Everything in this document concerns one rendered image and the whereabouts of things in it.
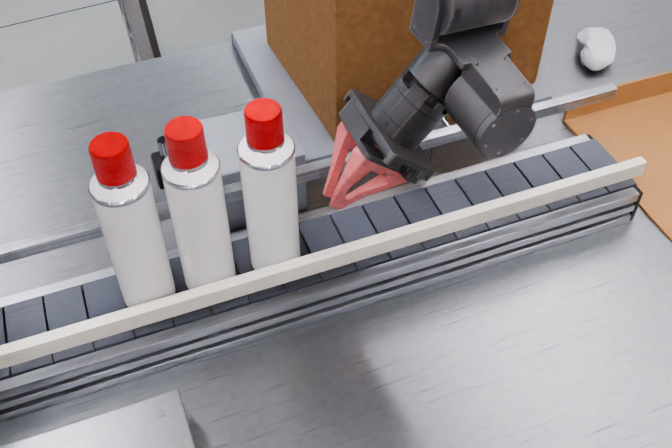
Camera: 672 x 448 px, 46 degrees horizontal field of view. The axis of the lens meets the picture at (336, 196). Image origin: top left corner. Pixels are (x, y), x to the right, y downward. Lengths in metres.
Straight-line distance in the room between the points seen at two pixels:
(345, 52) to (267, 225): 0.25
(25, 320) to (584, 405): 0.55
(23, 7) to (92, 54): 0.40
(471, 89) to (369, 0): 0.24
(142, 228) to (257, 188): 0.11
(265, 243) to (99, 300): 0.18
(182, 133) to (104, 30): 2.15
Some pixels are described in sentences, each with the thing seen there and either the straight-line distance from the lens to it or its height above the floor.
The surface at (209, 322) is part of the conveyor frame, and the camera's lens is 0.79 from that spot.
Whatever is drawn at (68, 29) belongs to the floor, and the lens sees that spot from 2.85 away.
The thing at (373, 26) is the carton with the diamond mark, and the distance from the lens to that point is 0.91.
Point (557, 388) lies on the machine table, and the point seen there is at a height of 0.83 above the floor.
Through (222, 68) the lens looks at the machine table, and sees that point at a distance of 1.16.
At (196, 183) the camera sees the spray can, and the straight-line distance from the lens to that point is 0.69.
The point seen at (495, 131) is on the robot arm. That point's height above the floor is 1.08.
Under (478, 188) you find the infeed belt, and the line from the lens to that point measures 0.91.
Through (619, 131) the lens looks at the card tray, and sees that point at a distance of 1.10.
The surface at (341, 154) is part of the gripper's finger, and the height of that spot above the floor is 1.00.
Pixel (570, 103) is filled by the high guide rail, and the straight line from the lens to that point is 0.92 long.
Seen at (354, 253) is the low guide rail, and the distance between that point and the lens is 0.79.
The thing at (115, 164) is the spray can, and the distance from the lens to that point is 0.67.
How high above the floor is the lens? 1.52
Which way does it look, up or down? 46 degrees down
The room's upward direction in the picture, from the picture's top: straight up
